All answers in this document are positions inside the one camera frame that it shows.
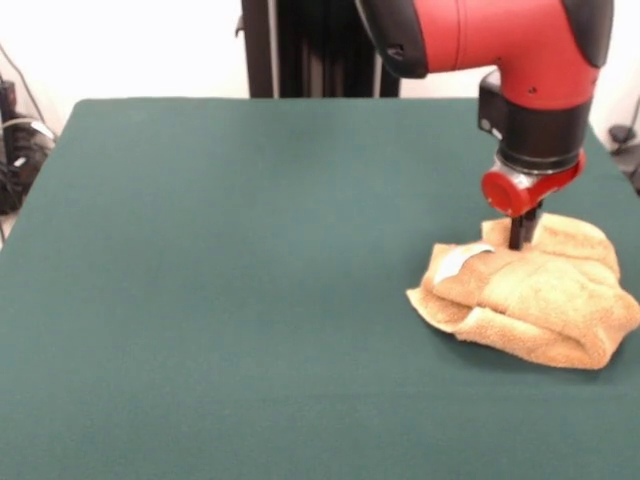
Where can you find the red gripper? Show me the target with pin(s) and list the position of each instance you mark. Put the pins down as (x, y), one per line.
(502, 192)

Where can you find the tan terry towel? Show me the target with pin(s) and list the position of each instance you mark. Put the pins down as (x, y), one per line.
(550, 300)

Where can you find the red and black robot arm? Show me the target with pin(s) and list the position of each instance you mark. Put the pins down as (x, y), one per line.
(525, 50)

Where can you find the black floor device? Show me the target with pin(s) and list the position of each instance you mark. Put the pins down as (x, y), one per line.
(622, 135)

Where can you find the dark green table cloth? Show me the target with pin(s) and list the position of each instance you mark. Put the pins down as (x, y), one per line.
(200, 300)

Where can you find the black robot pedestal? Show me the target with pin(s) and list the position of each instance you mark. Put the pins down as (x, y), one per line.
(300, 60)

